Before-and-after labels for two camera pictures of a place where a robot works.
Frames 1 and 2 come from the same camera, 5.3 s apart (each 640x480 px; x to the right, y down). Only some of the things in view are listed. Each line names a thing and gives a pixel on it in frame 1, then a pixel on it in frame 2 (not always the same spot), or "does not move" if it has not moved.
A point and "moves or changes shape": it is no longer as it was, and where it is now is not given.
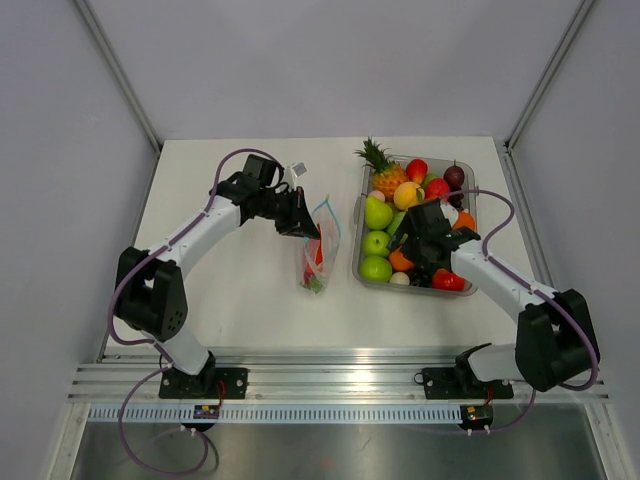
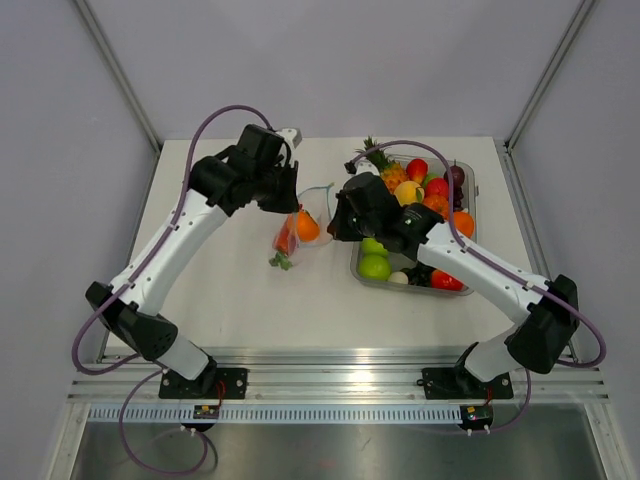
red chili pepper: (319, 256) to (285, 237)
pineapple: (387, 174) does not move
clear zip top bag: (319, 253) moves or changes shape
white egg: (399, 278) does not move
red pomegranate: (436, 188) does not move
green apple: (374, 244) does not move
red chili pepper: (307, 273) to (293, 242)
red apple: (416, 171) does not move
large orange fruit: (465, 219) does not move
